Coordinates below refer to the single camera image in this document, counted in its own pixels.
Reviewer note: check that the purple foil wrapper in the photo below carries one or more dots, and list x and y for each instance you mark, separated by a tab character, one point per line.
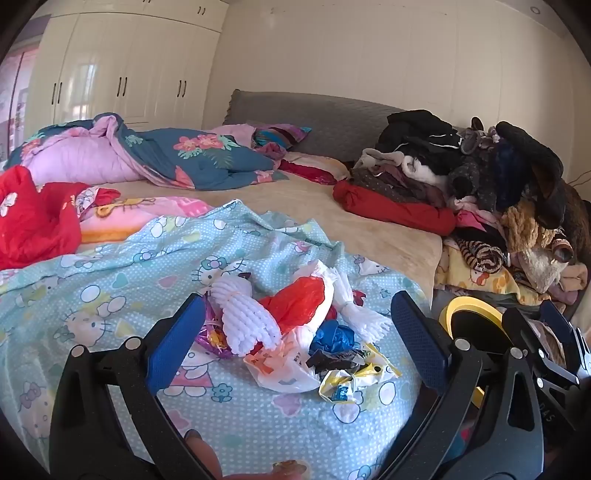
212	341

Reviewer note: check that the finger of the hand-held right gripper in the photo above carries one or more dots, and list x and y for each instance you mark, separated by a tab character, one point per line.
554	318
531	339

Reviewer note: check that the beige pillow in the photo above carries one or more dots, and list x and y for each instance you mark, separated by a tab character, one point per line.
318	161

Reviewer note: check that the black lined garment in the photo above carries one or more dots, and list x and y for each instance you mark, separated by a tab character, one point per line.
540	157

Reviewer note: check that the red folded garment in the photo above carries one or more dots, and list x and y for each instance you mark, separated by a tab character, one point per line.
392	210

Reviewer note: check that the yellow rimmed black bin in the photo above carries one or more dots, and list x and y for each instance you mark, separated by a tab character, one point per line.
466	304

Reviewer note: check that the pink garment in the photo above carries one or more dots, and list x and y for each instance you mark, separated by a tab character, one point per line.
475	219

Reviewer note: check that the navy furry garment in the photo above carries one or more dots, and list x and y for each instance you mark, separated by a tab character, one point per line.
508	166

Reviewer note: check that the dark brown plush blanket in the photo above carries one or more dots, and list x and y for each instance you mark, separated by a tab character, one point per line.
577	203

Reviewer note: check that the grey furry cloth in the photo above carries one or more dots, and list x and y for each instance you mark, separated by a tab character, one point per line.
475	136

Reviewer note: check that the brown dotted garment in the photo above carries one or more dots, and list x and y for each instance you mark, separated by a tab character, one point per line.
383	182

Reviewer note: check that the grey speckled garment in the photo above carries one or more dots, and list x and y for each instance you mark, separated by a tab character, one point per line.
475	180

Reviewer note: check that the red cloth with white flowers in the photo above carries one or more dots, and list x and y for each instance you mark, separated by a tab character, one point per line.
37	221

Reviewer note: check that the white wardrobe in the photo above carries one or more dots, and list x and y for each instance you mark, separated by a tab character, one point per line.
115	69

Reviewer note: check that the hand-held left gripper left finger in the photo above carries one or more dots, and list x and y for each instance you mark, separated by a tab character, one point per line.
175	341

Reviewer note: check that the red plastic bag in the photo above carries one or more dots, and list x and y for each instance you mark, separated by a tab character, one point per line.
300	304

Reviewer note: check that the grey headboard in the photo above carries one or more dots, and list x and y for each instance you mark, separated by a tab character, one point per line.
323	115

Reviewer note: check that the light pink cloth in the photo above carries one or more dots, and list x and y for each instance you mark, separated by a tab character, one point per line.
235	134

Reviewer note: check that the blue floral quilt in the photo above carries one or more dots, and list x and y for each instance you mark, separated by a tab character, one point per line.
194	161

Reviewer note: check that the dark red cloth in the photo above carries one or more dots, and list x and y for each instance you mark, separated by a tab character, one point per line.
309	174

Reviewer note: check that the cream plush garment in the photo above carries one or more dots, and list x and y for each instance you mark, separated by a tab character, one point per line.
545	267

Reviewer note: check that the white fleece garment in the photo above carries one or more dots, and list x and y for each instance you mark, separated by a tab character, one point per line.
422	173

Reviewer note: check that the yellow white wrapper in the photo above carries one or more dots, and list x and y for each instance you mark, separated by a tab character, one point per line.
341	385

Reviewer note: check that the beige blanket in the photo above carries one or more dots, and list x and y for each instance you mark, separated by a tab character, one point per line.
323	217

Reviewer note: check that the person's left hand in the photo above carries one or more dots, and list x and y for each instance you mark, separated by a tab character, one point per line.
203	454

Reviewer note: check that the white plastic bag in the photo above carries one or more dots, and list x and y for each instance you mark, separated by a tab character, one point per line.
281	369

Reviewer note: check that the blue plastic bag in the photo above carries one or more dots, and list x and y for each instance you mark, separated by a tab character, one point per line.
332	337

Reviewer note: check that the beige fleece garment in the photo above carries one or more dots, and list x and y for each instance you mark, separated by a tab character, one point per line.
374	159

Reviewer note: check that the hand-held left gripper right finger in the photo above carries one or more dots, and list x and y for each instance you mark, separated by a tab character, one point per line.
415	337

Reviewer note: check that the pink cartoon blanket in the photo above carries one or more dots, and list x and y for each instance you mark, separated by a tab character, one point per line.
120	217

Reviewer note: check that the light blue cartoon blanket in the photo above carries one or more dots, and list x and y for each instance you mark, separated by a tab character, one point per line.
115	286

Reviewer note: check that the brown striped garment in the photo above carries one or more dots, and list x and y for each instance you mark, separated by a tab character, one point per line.
482	256

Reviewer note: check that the tan plush garment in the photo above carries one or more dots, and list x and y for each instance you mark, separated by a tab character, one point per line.
526	226

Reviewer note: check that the black jacket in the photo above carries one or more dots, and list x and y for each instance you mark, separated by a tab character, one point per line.
425	134

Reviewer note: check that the striped colourful pillow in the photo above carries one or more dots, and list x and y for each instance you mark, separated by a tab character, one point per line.
277	136

